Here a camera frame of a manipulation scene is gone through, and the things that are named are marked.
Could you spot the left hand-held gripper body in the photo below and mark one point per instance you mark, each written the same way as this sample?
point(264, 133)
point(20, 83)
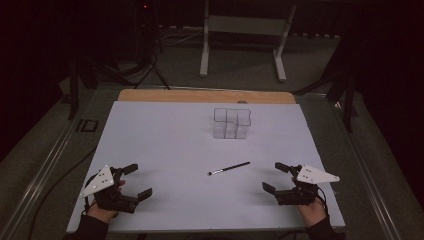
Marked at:
point(110, 196)

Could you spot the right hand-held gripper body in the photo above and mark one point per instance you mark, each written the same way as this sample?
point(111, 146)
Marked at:
point(300, 195)

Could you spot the black makeup brush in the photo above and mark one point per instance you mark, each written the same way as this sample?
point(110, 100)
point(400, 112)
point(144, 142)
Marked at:
point(230, 168)

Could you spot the clear acrylic organizer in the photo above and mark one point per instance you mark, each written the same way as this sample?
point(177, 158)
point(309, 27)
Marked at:
point(231, 123)

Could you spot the person's left hand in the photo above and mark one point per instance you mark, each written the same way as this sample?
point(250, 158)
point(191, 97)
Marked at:
point(101, 215)

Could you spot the person's right hand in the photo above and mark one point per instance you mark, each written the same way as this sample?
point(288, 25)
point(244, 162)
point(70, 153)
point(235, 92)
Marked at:
point(311, 213)

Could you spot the white board mat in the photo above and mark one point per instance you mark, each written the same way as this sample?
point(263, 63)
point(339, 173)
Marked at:
point(186, 156)

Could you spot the black metal stand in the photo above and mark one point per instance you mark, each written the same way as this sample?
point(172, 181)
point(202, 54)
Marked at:
point(346, 96)

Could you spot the black tripod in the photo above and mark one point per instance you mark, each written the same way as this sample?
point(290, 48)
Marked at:
point(151, 63)

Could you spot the metal floor rail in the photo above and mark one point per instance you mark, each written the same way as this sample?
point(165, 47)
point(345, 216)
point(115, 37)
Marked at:
point(366, 173)
point(43, 166)

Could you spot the white metal stand frame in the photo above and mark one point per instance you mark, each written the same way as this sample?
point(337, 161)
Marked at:
point(245, 25)

